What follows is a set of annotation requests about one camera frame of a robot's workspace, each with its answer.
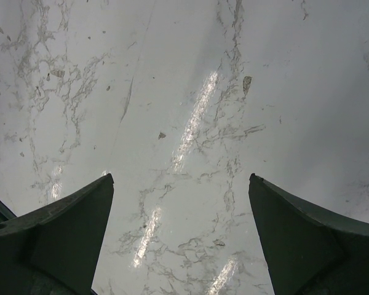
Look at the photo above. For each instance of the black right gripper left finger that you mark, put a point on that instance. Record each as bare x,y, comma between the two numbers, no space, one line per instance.
55,249

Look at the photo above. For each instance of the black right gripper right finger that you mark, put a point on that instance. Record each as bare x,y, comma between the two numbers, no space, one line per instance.
308,249

